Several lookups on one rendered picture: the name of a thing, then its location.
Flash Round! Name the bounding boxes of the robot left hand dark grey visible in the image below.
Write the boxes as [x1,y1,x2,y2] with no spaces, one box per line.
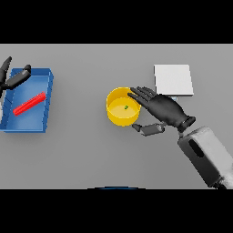
[0,56,32,98]

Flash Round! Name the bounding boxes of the robot right hand dark grey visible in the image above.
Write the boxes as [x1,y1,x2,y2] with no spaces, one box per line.
[127,86,197,137]

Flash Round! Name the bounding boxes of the red beaker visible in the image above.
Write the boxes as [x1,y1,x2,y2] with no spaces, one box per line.
[12,91,47,117]

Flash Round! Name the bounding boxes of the pale square measuring scale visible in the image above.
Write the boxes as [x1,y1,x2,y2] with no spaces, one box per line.
[153,64,195,97]

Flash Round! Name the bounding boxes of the yellow bowl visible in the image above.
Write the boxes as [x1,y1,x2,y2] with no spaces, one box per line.
[106,86,142,127]

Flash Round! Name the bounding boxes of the blue tray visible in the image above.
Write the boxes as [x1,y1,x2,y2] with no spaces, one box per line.
[0,67,55,134]

